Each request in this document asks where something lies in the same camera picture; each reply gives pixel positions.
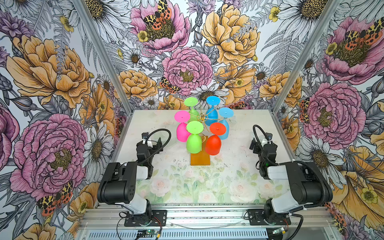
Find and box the red wine glass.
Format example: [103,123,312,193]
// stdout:
[205,123,227,156]

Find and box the light blue wine glass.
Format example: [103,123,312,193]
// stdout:
[219,108,234,140]

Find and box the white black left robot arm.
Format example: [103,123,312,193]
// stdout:
[97,139,163,227]

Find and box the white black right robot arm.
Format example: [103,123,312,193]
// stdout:
[249,139,333,225]

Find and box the front green wine glass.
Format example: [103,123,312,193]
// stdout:
[187,121,204,154]

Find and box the green wine glass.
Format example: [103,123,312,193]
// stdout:
[184,97,199,123]
[187,121,204,154]

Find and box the pink wine glass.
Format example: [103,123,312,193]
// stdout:
[174,111,191,143]

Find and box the wooden rack base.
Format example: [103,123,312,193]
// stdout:
[191,136,211,166]

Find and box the back blue wine glass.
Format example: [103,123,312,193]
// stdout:
[205,96,221,126]

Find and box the back green wine glass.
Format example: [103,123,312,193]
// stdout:
[184,97,199,123]

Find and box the green circuit board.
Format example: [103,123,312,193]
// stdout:
[135,230,162,240]

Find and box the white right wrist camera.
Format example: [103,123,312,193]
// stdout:
[259,133,273,146]

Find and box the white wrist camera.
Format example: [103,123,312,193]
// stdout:
[259,133,273,146]
[142,132,149,145]

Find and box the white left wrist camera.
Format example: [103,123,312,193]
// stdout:
[142,132,149,145]

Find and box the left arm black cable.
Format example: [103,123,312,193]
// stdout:
[138,128,172,166]

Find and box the gold wire glass rack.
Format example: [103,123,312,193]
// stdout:
[189,105,234,140]

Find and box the left aluminium corner post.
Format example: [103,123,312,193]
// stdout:
[74,1,134,117]

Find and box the aluminium corner post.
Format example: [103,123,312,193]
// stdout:
[271,0,341,114]
[74,1,134,117]

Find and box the right aluminium corner post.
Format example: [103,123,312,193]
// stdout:
[271,0,341,114]

